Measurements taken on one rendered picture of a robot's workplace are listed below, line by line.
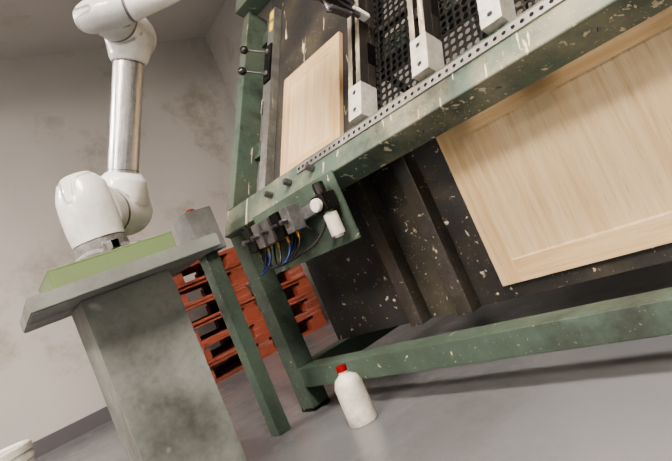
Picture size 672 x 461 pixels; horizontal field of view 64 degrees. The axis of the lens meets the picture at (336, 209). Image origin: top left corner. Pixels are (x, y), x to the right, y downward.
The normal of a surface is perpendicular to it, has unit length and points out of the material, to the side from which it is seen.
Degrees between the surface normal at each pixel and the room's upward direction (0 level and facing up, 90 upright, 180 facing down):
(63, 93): 90
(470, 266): 90
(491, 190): 90
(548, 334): 90
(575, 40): 150
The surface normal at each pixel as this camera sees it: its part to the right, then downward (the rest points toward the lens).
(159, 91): 0.51, -0.29
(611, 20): 0.00, 0.91
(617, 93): -0.68, 0.24
